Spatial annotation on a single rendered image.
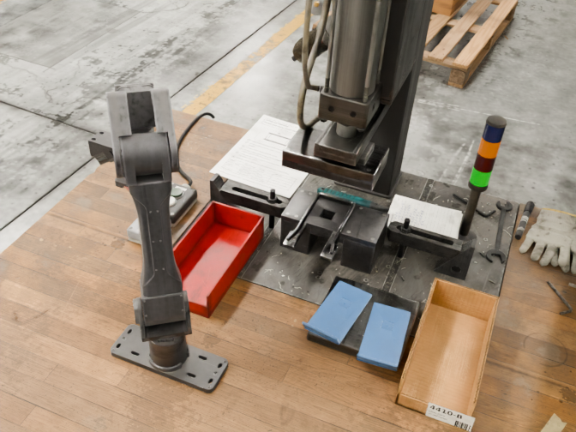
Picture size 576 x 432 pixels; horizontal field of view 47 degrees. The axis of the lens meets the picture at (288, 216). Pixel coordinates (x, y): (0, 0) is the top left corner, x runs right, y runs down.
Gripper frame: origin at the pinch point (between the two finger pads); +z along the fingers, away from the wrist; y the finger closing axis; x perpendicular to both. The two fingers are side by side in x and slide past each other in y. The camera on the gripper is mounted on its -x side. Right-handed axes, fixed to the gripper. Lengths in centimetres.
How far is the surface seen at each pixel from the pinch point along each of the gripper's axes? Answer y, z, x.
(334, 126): -15.3, -20.7, 33.1
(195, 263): 3.6, 7.1, 13.1
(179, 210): -7.0, 4.7, 3.2
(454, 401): 13, 7, 68
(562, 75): -319, 96, 81
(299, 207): -13.3, -1.0, 28.1
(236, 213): -9.5, 2.6, 15.5
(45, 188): -88, 97, -120
